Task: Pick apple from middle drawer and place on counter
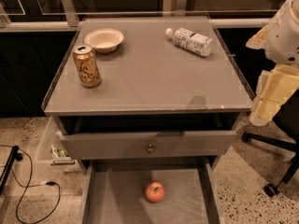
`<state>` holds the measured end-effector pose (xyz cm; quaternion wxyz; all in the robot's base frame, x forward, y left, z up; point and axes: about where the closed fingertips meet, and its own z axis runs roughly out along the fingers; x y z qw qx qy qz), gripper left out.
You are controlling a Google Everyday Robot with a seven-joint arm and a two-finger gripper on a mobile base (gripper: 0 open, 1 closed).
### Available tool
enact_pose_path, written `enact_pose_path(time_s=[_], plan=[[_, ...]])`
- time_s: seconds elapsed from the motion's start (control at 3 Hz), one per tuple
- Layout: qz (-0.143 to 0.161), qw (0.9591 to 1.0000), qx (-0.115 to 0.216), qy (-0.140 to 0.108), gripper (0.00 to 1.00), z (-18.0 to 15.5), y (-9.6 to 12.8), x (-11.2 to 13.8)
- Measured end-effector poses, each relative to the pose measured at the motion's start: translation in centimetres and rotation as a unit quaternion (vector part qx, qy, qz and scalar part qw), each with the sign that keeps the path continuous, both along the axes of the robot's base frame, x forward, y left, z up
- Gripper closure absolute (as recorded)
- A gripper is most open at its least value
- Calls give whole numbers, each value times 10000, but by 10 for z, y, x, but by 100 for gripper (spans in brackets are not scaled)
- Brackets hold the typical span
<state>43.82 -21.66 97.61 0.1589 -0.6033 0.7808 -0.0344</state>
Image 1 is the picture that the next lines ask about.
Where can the grey top drawer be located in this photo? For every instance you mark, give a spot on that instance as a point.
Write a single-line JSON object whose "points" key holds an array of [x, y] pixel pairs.
{"points": [[146, 136]]}

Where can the clear plastic water bottle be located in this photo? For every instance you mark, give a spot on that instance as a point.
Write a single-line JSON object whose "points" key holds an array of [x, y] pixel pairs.
{"points": [[191, 41]]}

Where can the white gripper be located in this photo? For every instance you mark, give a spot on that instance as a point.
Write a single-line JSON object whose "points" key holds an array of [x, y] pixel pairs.
{"points": [[284, 37]]}

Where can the white paper bowl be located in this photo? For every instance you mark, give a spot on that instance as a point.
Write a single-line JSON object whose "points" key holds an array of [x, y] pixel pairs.
{"points": [[104, 40]]}

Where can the black office chair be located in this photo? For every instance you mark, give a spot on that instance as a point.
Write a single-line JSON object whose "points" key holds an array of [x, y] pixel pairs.
{"points": [[287, 119]]}

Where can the grey drawer cabinet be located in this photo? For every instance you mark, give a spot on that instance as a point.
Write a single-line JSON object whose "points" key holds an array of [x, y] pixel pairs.
{"points": [[149, 75]]}

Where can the red apple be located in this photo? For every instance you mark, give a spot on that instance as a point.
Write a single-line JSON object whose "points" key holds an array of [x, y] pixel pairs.
{"points": [[155, 191]]}

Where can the black stand leg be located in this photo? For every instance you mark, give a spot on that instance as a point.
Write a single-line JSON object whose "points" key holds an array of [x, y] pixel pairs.
{"points": [[10, 160]]}

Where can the clear plastic storage bin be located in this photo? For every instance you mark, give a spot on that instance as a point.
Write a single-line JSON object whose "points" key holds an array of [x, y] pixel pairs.
{"points": [[50, 151]]}

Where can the gold soda can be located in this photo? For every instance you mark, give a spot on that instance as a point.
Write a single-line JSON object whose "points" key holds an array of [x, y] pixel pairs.
{"points": [[85, 62]]}

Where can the grey open middle drawer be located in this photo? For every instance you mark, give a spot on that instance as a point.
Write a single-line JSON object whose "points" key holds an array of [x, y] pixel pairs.
{"points": [[127, 193]]}

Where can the metal window rail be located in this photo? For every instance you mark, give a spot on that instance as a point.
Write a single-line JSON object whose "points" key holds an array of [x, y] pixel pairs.
{"points": [[52, 15]]}

